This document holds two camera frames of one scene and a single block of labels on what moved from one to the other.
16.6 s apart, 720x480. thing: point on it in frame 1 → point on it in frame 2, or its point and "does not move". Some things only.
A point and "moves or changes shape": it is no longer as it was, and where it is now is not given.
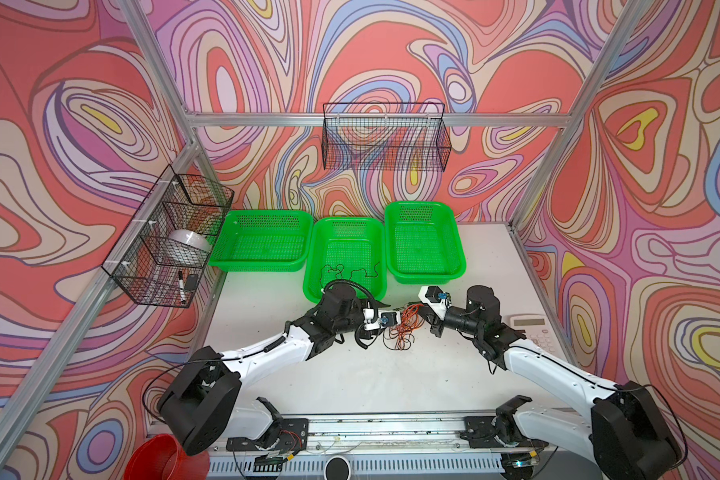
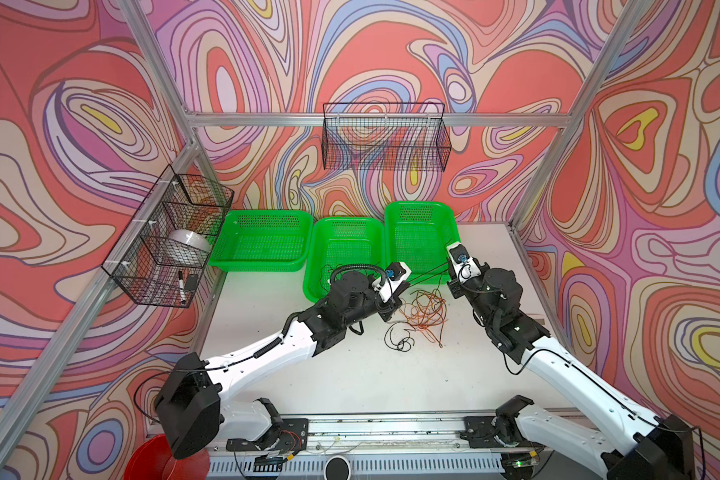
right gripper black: (433, 319) → (455, 286)
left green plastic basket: (263, 241) does not move
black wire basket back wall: (386, 136) does not move
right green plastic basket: (422, 242) does not move
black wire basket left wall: (161, 257) does not move
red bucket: (163, 457) does not move
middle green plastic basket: (345, 248) does not move
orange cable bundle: (402, 335) moves or changes shape
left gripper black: (365, 336) → (389, 307)
